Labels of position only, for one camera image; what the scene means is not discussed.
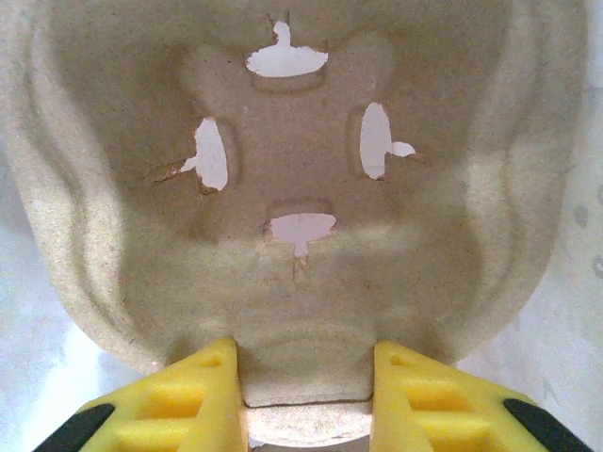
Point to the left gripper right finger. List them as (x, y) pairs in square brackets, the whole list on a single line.
[(433, 409)]

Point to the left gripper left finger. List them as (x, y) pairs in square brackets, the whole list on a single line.
[(179, 405)]

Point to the brown pulp cup carrier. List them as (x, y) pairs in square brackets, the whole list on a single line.
[(141, 70)]

